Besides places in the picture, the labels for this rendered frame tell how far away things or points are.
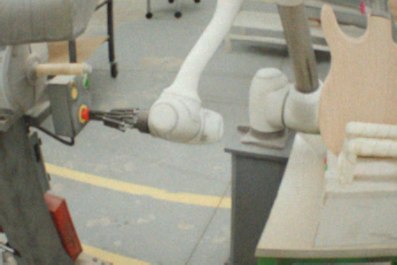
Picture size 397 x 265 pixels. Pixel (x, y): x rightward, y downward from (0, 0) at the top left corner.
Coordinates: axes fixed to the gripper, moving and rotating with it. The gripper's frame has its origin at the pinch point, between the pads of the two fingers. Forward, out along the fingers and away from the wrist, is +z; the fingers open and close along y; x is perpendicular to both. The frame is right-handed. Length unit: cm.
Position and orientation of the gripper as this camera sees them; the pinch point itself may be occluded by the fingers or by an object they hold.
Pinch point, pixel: (97, 115)
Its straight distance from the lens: 165.8
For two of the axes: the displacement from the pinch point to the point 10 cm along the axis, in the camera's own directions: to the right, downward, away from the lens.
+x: -0.5, -9.0, -4.4
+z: -9.5, -0.9, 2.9
